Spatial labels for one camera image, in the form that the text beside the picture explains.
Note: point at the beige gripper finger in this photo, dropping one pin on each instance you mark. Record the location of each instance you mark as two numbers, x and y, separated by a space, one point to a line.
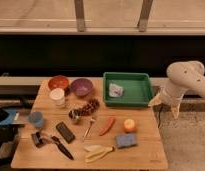
156 100
175 111

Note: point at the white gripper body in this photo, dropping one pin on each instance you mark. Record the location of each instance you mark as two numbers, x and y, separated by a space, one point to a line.
172 94

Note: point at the blue sponge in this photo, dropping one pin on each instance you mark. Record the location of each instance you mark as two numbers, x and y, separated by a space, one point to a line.
125 140

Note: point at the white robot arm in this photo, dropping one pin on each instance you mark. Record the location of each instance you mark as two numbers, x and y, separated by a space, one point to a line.
182 76

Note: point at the small metal cup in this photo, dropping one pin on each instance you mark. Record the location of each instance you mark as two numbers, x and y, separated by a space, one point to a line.
74 115

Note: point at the white plastic cup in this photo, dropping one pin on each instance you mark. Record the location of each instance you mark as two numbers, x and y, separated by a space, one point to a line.
57 95

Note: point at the blue plastic cup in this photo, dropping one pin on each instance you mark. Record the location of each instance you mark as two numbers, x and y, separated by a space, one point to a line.
36 119

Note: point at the green plastic tray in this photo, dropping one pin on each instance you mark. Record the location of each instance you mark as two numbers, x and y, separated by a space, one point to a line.
137 89

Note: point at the orange apple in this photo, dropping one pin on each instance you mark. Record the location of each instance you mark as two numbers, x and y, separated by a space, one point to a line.
129 126

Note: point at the crumpled white wrapper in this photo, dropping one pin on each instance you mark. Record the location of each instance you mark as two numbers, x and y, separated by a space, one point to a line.
115 90

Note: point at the red chili pepper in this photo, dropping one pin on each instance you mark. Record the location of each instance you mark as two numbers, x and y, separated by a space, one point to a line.
110 122

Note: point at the bunch of red grapes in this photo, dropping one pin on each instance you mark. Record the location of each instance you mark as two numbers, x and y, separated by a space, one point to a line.
90 107

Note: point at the metal spoon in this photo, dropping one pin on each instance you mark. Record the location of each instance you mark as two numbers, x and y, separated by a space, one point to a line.
92 121

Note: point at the purple bowl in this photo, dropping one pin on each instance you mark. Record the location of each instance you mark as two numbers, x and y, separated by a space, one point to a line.
81 87

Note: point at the yellow banana bunch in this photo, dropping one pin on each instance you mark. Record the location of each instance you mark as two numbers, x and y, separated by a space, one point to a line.
96 152

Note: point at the wooden cutting board table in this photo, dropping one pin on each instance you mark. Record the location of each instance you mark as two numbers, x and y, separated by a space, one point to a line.
95 144

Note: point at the black rectangular remote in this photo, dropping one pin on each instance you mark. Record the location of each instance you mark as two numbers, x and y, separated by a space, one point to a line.
65 132

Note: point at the orange bowl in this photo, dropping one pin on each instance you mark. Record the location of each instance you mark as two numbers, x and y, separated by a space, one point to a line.
58 81

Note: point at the black binder clip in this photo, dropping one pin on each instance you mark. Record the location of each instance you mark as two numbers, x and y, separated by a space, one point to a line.
40 139

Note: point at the black handled knife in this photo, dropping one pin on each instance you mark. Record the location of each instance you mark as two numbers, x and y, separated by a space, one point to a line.
62 148

